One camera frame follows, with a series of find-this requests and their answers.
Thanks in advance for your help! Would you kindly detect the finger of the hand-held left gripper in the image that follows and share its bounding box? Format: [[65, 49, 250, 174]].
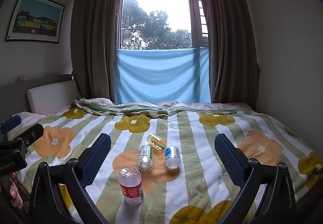
[[10, 123, 45, 150], [0, 115, 23, 136]]

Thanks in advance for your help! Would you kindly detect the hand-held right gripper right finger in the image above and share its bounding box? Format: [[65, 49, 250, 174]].
[[214, 134, 297, 224]]

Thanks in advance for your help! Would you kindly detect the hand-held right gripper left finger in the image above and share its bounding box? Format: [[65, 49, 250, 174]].
[[28, 133, 112, 224]]

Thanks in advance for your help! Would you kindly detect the person's left hand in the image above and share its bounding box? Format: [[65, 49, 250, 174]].
[[0, 172, 24, 209]]

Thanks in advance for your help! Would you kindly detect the red label plastic bottle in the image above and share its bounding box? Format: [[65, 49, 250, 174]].
[[119, 166, 145, 205]]

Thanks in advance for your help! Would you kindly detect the white headboard cushion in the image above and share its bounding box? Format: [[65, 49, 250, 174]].
[[27, 80, 81, 114]]

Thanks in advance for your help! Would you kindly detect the grey bed headboard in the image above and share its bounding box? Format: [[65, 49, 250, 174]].
[[0, 74, 76, 123]]

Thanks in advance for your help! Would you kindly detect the green label plastic bottle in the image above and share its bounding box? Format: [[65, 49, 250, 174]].
[[137, 145, 154, 171]]

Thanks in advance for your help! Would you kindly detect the floral striped blanket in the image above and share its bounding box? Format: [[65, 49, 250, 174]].
[[15, 98, 319, 224]]

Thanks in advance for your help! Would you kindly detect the blue label white bottle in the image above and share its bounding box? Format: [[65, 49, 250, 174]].
[[165, 146, 181, 169]]

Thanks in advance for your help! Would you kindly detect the light blue window cloth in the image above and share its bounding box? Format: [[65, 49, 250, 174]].
[[115, 47, 211, 104]]

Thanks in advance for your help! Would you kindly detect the framed houses picture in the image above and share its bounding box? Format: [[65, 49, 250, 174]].
[[5, 0, 65, 44]]

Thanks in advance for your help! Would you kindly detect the grey-brown curtain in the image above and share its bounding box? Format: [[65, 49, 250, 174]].
[[71, 0, 126, 104], [196, 0, 260, 111]]

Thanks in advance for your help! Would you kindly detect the window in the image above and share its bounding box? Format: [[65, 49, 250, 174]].
[[116, 0, 210, 51]]

